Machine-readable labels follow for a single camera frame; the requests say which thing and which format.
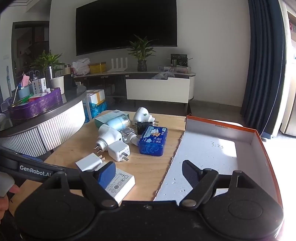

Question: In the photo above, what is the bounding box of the white slim USB charger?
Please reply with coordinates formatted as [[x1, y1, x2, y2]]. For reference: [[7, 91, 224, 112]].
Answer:
[[75, 153, 105, 172]]

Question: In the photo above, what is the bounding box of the white power adapter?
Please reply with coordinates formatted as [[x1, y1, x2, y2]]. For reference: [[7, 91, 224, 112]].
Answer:
[[105, 168, 135, 204]]

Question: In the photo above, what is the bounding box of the white cube USB charger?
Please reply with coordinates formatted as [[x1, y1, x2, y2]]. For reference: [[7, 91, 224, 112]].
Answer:
[[108, 141, 130, 162]]

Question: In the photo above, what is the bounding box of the white mosquito plug heater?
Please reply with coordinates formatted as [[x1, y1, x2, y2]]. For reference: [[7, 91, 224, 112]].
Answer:
[[132, 107, 159, 126], [94, 124, 122, 153]]

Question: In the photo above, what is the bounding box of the clear liquid refill bottle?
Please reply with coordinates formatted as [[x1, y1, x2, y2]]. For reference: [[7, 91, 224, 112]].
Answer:
[[120, 127, 139, 146]]

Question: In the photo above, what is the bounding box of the teal white carton box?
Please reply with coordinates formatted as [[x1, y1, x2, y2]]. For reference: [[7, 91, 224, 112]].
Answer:
[[94, 110, 130, 128]]

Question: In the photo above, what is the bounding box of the light blue toothpick jar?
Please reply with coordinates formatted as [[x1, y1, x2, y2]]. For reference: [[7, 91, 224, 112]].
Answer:
[[106, 114, 130, 131]]

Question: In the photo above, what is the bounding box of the black USB charger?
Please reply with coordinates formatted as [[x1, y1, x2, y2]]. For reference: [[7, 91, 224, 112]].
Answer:
[[137, 121, 153, 135]]

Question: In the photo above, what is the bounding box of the person's left hand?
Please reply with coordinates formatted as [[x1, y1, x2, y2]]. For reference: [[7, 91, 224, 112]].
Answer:
[[0, 184, 20, 220]]

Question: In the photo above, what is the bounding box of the round side table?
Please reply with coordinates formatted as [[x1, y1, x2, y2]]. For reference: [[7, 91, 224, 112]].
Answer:
[[1, 85, 87, 157]]

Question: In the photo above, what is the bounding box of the orange white cardboard box tray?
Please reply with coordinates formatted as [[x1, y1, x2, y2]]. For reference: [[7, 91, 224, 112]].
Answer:
[[154, 116, 282, 203]]

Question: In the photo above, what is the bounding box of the purple storage tin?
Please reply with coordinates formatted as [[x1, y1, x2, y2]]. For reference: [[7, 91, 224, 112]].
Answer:
[[8, 88, 63, 121]]

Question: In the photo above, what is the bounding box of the blue plastic bag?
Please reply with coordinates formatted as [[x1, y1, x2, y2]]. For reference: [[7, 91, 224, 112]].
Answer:
[[83, 101, 107, 123]]

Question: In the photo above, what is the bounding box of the white medicine box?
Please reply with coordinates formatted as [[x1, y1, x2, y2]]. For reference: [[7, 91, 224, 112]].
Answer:
[[32, 78, 47, 95]]

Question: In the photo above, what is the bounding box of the yellow white cardboard box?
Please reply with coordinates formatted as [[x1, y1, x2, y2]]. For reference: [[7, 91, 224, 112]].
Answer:
[[87, 89, 105, 105]]

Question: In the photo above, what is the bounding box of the white paper cup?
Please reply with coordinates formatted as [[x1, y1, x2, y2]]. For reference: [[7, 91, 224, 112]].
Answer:
[[50, 76, 65, 95]]

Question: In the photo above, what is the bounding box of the steel thermos cup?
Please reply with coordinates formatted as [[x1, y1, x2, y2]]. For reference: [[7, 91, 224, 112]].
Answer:
[[44, 66, 55, 89]]

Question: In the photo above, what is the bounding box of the white TV console cabinet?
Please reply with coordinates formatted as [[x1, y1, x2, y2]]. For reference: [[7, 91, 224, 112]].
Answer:
[[74, 70, 196, 104]]

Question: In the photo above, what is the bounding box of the potted plant on side table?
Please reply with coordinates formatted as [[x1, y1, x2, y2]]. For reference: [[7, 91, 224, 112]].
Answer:
[[30, 50, 65, 75]]

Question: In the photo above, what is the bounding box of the white wifi router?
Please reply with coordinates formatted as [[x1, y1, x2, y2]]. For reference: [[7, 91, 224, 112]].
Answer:
[[107, 57, 128, 73]]

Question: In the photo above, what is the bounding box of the yellow tin box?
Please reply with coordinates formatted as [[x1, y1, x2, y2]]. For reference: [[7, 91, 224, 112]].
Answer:
[[89, 62, 107, 74]]

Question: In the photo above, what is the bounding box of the white plastic bag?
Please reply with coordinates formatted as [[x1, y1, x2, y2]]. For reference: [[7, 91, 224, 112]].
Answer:
[[71, 58, 90, 75]]

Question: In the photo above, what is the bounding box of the black green display box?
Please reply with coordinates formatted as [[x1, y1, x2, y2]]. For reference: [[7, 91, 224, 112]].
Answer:
[[171, 54, 188, 67]]

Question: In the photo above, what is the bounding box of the dark blue curtain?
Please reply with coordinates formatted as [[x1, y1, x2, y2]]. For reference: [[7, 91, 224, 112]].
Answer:
[[240, 1, 287, 138]]

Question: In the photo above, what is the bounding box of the potted plant on console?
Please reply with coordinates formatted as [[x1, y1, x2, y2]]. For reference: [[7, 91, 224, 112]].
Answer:
[[128, 35, 156, 72]]

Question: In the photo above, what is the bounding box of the large black television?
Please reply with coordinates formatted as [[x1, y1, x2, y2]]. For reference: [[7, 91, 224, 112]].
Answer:
[[75, 0, 177, 55]]

